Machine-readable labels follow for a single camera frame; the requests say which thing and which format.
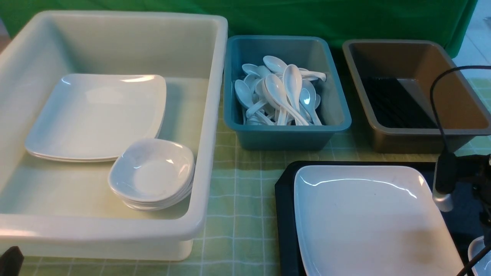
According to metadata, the white soup spoon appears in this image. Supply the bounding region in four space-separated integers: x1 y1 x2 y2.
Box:
263 56 327 82
234 80 274 125
283 64 302 113
300 80 322 125
265 74 308 126

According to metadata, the white square rice plate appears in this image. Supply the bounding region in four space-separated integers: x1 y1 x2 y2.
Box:
293 165 463 276

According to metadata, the white small bowl tray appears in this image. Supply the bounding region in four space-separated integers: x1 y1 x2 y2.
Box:
468 236 491 276

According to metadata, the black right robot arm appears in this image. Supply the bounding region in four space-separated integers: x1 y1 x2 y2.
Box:
456 155 491 246

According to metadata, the white square plate stack bottom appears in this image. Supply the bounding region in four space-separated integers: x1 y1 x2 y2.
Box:
26 115 166 163

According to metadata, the white square plate stack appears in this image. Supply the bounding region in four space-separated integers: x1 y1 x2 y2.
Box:
25 74 167 160
26 115 166 163

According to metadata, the white square plate stack top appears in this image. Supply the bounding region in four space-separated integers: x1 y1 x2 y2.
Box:
25 74 167 160

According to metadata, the white small bowl stack top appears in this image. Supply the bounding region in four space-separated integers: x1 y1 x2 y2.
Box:
108 166 194 210

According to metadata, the white small bowl stack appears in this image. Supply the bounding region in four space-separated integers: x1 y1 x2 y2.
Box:
108 166 194 210
118 184 193 212

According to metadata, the green checkered tablecloth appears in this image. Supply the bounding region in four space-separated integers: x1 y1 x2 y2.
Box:
0 77 491 276

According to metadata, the teal plastic bin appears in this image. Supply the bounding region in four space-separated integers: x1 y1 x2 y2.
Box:
223 35 351 151

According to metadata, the white small bowl stack lower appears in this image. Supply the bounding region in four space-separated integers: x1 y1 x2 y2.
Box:
118 184 193 212

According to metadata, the black chopsticks bundle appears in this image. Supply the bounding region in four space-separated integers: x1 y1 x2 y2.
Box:
361 77 437 129

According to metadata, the brown plastic bin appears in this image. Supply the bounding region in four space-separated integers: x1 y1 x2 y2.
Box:
342 39 490 154

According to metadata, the large white plastic tub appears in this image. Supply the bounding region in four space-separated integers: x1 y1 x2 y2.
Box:
1 11 228 261

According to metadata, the green backdrop cloth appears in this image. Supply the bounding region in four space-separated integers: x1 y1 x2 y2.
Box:
0 0 477 57

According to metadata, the black serving tray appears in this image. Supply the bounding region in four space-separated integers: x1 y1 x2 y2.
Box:
275 161 484 276

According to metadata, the black cable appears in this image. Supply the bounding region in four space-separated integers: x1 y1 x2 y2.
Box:
430 65 491 212

